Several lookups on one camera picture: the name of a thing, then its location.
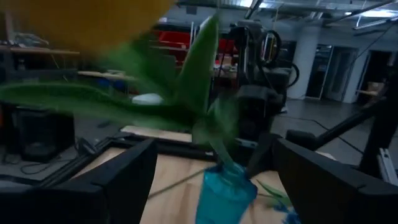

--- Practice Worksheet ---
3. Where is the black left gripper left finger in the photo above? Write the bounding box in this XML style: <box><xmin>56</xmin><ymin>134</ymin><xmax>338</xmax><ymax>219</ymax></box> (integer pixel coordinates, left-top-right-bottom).
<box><xmin>0</xmin><ymin>138</ymin><xmax>158</xmax><ymax>224</ymax></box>

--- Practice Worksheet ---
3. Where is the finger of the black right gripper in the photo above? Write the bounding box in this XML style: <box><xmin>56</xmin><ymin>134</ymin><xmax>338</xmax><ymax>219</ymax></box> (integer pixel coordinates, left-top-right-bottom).
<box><xmin>247</xmin><ymin>133</ymin><xmax>279</xmax><ymax>179</ymax></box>

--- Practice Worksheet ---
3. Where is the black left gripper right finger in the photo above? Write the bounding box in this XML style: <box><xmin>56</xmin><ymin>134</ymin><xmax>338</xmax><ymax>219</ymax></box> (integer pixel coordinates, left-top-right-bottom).
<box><xmin>272</xmin><ymin>138</ymin><xmax>398</xmax><ymax>224</ymax></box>

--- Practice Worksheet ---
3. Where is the blue artificial flower sprig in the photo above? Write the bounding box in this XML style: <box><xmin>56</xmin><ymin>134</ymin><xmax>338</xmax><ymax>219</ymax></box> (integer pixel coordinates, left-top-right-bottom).
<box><xmin>257</xmin><ymin>180</ymin><xmax>302</xmax><ymax>224</ymax></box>

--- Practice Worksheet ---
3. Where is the teal glass vase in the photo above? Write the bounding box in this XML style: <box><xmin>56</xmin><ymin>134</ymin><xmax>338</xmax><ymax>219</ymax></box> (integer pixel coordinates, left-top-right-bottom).
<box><xmin>195</xmin><ymin>162</ymin><xmax>259</xmax><ymax>224</ymax></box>

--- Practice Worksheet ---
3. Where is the black storage crate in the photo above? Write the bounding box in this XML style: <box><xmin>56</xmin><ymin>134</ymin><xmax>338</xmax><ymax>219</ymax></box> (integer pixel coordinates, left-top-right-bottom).
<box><xmin>12</xmin><ymin>107</ymin><xmax>75</xmax><ymax>162</ymax></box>

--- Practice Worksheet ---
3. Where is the metal shelf with red bins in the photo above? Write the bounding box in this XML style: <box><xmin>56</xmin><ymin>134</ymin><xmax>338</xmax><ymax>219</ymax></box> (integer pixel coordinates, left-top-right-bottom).
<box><xmin>154</xmin><ymin>21</ymin><xmax>237</xmax><ymax>68</ymax></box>

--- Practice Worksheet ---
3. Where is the white plastic bin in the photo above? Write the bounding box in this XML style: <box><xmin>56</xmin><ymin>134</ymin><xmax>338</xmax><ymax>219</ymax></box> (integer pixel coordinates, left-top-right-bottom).
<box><xmin>130</xmin><ymin>93</ymin><xmax>164</xmax><ymax>106</ymax></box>

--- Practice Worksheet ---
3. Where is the black bench with wooden top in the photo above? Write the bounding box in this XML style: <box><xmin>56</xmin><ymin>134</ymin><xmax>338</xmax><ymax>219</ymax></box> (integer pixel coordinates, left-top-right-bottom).
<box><xmin>0</xmin><ymin>45</ymin><xmax>80</xmax><ymax>57</ymax></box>

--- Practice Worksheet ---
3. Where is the silver aluminium bracket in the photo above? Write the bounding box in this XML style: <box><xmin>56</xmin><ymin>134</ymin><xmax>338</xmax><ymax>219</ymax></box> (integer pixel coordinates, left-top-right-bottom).
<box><xmin>376</xmin><ymin>147</ymin><xmax>398</xmax><ymax>187</ymax></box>

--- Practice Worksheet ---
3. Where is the black aluminium table frame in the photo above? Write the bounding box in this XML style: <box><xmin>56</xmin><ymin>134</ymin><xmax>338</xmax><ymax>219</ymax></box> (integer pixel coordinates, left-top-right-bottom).
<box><xmin>37</xmin><ymin>71</ymin><xmax>398</xmax><ymax>190</ymax></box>

